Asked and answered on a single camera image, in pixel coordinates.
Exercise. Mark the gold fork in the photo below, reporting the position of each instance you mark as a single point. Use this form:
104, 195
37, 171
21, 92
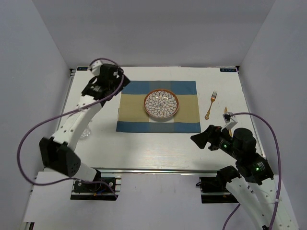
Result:
212, 99

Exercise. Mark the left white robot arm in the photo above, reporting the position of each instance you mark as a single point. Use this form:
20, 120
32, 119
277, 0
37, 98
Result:
57, 151

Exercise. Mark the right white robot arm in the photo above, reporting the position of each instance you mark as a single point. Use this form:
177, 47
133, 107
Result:
251, 180

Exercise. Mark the gold knife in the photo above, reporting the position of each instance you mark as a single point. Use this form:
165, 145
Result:
225, 111

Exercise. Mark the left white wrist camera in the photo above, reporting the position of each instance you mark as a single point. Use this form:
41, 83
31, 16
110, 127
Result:
94, 65

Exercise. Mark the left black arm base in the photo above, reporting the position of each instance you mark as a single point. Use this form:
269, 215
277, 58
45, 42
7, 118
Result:
107, 190

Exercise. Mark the clear drinking glass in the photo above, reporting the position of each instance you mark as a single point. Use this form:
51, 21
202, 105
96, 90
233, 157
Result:
86, 133

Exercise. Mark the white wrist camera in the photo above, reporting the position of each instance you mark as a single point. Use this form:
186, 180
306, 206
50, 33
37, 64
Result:
230, 121
94, 65

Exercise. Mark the blue beige checked placemat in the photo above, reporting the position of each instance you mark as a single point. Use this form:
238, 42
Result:
132, 117

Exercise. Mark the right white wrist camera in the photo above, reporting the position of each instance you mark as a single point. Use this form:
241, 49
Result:
230, 121

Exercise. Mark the orange floral patterned plate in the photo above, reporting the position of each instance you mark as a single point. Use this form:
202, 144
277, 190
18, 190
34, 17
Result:
161, 103

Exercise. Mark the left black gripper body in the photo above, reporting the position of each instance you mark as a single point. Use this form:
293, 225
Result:
115, 84

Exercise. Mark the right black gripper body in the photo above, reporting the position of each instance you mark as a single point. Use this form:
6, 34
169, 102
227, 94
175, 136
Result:
224, 142

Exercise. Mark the right blue corner label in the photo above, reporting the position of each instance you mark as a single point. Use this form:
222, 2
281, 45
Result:
228, 69

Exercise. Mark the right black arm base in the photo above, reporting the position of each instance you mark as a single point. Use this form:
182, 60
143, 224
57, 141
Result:
213, 193

